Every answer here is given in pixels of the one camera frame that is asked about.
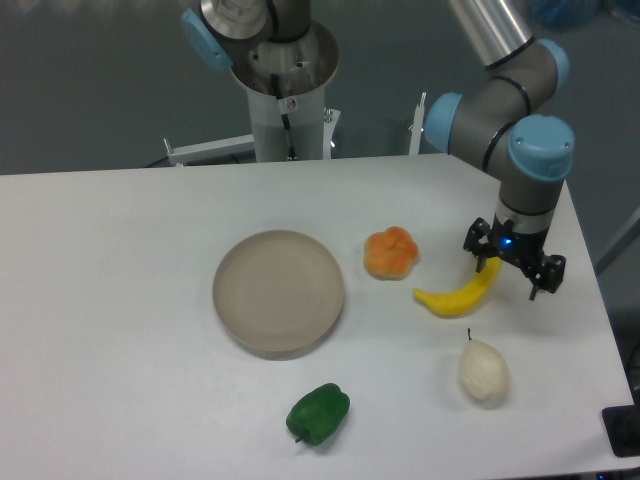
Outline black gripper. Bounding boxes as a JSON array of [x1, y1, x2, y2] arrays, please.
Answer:
[[463, 214, 566, 301]]

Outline yellow toy banana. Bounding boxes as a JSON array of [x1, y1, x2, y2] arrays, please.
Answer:
[[413, 257, 503, 318]]

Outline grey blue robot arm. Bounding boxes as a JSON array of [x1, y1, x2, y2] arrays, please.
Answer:
[[181, 1, 575, 293]]

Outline grey metal table leg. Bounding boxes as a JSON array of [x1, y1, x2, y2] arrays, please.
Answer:
[[593, 207, 640, 276]]

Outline orange bread roll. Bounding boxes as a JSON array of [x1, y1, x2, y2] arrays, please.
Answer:
[[363, 226, 420, 280]]

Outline white toy pear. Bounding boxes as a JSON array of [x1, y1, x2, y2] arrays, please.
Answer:
[[458, 328, 511, 402]]

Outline black device at edge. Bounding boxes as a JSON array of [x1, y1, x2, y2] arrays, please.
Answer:
[[601, 405, 639, 458]]

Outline beige round plate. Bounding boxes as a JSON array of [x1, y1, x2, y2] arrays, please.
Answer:
[[212, 230, 346, 356]]

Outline blue plastic bag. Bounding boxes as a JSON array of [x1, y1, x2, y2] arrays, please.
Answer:
[[525, 0, 600, 31]]

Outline green toy bell pepper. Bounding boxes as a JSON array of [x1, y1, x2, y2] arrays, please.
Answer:
[[286, 383, 351, 446]]

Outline white upright frame post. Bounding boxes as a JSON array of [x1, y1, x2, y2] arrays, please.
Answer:
[[408, 91, 427, 155]]

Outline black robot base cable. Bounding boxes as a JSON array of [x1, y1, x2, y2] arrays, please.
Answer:
[[269, 73, 297, 161]]

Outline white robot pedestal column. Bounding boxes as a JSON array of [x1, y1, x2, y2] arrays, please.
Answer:
[[232, 21, 339, 162]]

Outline white metal frame bracket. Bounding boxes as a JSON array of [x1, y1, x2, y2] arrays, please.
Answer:
[[148, 107, 341, 168]]

